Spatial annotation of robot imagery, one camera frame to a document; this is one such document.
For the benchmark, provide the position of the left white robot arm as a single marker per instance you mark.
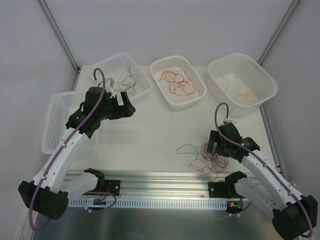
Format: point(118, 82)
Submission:
point(45, 193)

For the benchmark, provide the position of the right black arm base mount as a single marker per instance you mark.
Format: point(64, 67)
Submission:
point(222, 190)

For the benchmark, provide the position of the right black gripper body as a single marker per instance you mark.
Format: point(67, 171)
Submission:
point(215, 144)

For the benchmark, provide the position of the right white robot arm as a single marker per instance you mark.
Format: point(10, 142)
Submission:
point(292, 214)

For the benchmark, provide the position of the oval white perforated basket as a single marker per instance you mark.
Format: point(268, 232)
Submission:
point(178, 82)

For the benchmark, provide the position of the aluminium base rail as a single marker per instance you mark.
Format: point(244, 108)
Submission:
point(163, 185)

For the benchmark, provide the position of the large white perforated basket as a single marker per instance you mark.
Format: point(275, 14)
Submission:
point(60, 107)

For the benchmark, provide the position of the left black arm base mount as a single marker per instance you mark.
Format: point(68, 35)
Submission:
point(106, 186)

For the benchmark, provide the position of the translucent white perforated basket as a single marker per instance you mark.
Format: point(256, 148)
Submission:
point(126, 74)

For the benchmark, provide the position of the aluminium frame post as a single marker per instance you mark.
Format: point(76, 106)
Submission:
point(278, 30)
point(58, 34)

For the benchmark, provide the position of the aluminium frame post right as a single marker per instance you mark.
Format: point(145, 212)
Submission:
point(278, 30)

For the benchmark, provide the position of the white slotted cable duct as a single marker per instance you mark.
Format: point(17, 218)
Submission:
point(134, 203)

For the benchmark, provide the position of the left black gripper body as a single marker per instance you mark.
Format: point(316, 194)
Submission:
point(122, 107)

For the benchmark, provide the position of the solid white plastic bin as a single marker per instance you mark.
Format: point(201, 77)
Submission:
point(238, 80)

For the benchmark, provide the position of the aluminium frame post left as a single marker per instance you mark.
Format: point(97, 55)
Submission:
point(58, 34)

